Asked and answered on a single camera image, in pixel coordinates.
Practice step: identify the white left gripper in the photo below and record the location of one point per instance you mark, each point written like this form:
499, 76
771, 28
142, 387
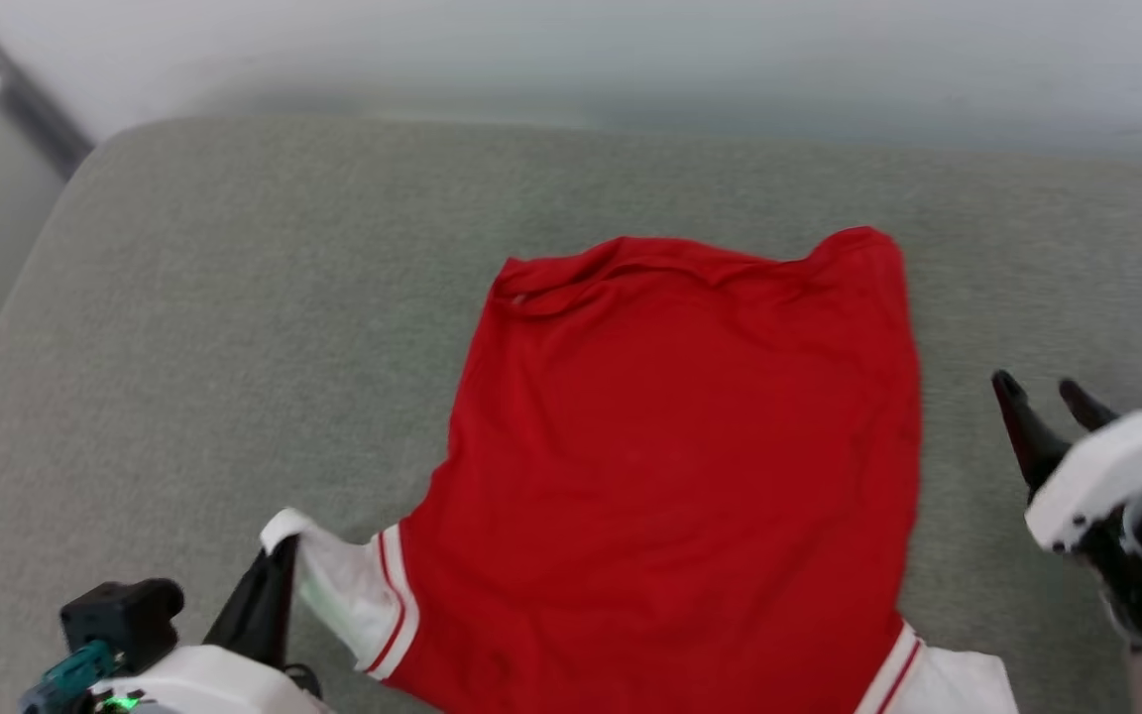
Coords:
204, 684

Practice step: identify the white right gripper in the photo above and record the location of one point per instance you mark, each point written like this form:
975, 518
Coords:
1106, 466

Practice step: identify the red and white sports jersey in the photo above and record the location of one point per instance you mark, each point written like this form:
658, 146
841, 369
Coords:
680, 476

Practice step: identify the grey fabric sofa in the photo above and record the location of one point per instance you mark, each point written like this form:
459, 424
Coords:
234, 347

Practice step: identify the dark grey baseboard strip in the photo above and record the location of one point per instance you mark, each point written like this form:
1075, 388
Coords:
26, 104

